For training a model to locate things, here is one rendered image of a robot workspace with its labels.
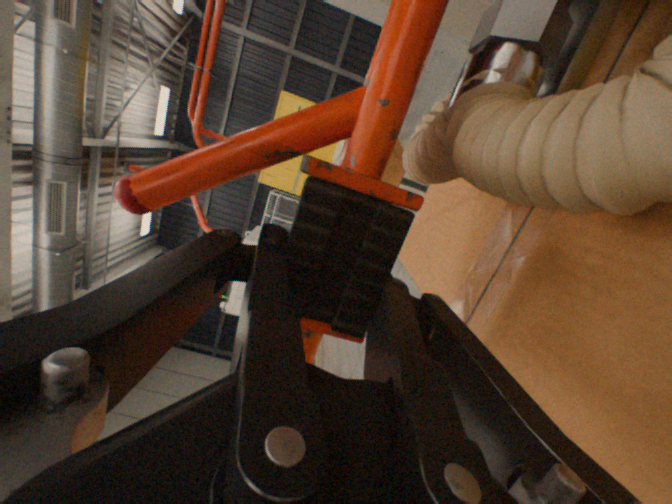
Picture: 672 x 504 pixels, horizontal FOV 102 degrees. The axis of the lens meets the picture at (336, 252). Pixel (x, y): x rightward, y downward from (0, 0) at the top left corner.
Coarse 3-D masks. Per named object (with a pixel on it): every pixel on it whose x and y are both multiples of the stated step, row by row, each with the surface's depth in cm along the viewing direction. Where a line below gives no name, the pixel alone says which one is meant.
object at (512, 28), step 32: (512, 0) 13; (544, 0) 13; (576, 0) 15; (608, 0) 13; (480, 32) 15; (512, 32) 13; (544, 32) 13; (576, 32) 14; (480, 64) 14; (512, 64) 13; (544, 64) 14; (576, 64) 14; (544, 96) 15
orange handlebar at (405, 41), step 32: (416, 0) 11; (448, 0) 12; (384, 32) 15; (416, 32) 12; (384, 64) 12; (416, 64) 12; (384, 96) 12; (384, 128) 13; (352, 160) 13; (384, 160) 14
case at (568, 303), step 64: (640, 0) 16; (640, 64) 15; (448, 192) 32; (448, 256) 28; (512, 256) 20; (576, 256) 15; (640, 256) 12; (512, 320) 18; (576, 320) 14; (640, 320) 12; (576, 384) 13; (640, 384) 11; (640, 448) 11
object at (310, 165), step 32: (320, 160) 12; (320, 192) 12; (352, 192) 13; (384, 192) 13; (320, 224) 12; (352, 224) 13; (384, 224) 12; (288, 256) 13; (320, 256) 13; (352, 256) 14; (384, 256) 13; (320, 288) 14; (352, 288) 13; (320, 320) 15; (352, 320) 14
